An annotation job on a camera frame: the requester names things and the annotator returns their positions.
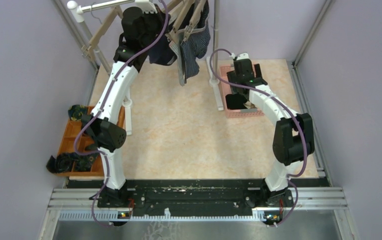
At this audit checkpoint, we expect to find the beige hanger holding navy underwear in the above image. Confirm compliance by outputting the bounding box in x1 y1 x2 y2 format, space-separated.
164 0 185 24

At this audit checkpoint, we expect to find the navy underwear cream waistband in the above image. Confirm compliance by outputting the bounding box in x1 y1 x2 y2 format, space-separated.
148 35 177 66

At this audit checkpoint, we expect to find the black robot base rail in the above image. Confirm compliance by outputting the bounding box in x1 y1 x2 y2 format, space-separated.
49 178 343 222

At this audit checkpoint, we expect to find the beige clip hanger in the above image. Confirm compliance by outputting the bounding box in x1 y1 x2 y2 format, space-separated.
81 5 123 61

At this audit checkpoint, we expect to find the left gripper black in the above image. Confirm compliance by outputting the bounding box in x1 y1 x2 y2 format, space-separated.
141 3 171 47

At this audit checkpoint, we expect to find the beige hanger holding grey underwear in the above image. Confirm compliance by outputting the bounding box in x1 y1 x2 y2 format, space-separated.
166 0 195 42

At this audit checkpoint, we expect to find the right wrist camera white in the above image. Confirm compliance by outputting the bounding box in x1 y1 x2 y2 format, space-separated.
233 52 250 61

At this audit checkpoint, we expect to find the pink plastic basket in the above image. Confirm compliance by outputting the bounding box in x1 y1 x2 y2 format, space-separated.
220 64 267 118

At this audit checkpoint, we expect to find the beige hanger holding pinstriped underwear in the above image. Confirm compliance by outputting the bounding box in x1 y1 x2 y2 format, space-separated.
183 0 207 41

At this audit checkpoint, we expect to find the metal clothes rack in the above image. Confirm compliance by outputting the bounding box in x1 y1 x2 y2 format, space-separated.
66 0 225 135

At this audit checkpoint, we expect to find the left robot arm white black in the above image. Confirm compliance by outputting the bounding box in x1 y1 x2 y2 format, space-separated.
81 1 169 208

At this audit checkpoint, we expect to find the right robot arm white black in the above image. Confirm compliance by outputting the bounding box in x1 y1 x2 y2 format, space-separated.
225 57 315 206

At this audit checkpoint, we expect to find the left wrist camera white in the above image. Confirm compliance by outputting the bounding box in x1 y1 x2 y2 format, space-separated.
134 0 158 14

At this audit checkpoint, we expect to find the dark rolled cloth in tray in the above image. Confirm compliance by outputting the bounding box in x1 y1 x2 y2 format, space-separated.
46 152 100 174

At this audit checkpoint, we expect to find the orange plastic tray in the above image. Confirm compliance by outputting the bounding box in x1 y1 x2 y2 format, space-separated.
55 105 126 178

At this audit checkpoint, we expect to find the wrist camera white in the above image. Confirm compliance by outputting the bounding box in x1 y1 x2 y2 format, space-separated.
134 0 158 14
233 52 250 61

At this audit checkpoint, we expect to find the navy pinstriped underwear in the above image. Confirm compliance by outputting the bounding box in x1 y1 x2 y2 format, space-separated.
180 2 211 83

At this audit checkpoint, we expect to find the dark patterned cloth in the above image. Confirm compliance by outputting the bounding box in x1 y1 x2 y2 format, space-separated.
67 104 89 122

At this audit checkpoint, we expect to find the black underwear white waistband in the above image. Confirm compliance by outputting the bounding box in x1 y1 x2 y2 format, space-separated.
225 93 249 110

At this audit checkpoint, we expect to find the grey striped underwear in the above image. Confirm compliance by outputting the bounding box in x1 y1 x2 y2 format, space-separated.
169 34 189 87

